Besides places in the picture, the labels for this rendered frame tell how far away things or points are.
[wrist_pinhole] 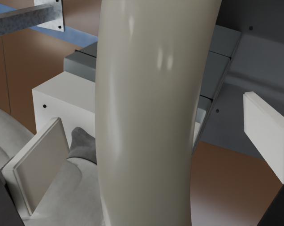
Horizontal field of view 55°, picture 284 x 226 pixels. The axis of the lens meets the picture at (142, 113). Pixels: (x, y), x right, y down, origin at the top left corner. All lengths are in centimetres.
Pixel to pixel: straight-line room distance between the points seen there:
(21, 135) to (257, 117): 48
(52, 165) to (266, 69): 130
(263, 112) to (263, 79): 127
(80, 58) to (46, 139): 59
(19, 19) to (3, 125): 107
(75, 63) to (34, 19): 95
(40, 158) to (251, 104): 13
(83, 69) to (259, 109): 60
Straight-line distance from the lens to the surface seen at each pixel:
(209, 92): 72
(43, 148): 18
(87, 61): 74
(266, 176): 176
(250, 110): 18
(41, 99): 68
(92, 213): 58
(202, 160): 176
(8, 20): 155
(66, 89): 68
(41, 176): 17
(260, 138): 17
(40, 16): 170
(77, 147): 67
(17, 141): 57
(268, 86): 145
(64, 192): 56
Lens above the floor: 135
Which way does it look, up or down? 53 degrees down
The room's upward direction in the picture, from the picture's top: 140 degrees counter-clockwise
